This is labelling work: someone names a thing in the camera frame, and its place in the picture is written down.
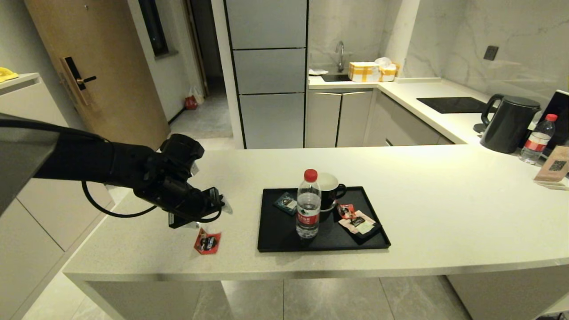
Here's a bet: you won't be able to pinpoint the dark narrow window panel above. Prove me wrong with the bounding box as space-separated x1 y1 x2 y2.
139 0 179 60

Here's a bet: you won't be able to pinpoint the clear water bottle red label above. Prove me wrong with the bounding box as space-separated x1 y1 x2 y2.
296 169 322 239
519 114 557 165

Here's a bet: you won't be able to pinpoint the white bag yellow box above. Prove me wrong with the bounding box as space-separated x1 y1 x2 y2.
375 57 398 83

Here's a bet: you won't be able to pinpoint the black mug white inside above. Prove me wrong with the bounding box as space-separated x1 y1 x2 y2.
318 172 347 211

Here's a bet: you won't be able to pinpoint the black tablet screen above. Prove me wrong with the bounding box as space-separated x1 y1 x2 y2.
536 90 569 156

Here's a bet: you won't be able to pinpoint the dark teal tea packet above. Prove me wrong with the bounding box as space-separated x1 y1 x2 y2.
273 192 298 216

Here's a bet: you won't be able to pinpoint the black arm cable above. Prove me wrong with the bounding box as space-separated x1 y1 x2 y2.
0 116 224 224

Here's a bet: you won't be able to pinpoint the black induction cooktop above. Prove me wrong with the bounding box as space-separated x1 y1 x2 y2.
417 97 497 114

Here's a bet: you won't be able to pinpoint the yellow white boxes by sink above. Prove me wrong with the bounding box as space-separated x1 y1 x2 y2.
348 62 381 83

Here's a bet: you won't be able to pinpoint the black door lock handle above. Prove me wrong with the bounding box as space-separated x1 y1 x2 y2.
60 56 97 106

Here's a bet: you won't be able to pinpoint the pink white tea packet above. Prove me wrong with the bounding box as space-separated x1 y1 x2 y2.
338 211 377 235

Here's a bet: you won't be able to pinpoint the black electric kettle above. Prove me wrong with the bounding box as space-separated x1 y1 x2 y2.
473 94 542 154

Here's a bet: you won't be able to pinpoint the grey sink cabinet doors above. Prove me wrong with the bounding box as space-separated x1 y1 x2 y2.
306 89 377 148

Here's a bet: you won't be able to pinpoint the wooden door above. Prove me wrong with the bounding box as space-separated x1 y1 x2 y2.
24 0 170 152

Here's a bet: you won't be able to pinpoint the white side cabinet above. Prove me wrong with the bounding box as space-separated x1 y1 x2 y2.
0 73 115 320

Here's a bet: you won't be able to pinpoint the brown QR code sign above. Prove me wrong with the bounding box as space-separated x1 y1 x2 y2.
533 146 569 191

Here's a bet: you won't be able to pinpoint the grey counter base cabinet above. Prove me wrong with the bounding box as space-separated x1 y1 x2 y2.
365 91 455 147

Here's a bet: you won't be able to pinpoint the red white bag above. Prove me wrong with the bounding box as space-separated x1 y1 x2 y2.
185 86 205 111

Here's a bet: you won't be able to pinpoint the black rectangular serving tray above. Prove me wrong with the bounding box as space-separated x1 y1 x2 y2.
257 186 392 253

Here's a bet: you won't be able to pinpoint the tall silver refrigerator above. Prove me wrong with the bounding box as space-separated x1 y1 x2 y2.
224 0 309 150

